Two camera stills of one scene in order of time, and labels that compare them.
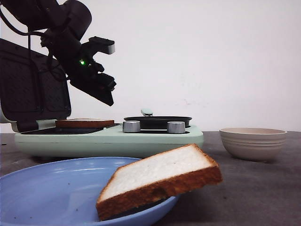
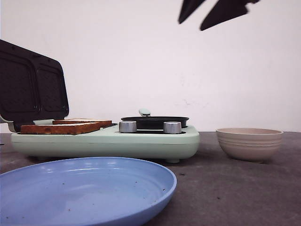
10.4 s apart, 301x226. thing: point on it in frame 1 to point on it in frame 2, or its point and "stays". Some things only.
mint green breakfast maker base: x=103 y=142 stays
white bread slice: x=146 y=181 to x=60 y=129
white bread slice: x=83 y=122 stays
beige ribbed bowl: x=253 y=144 stays
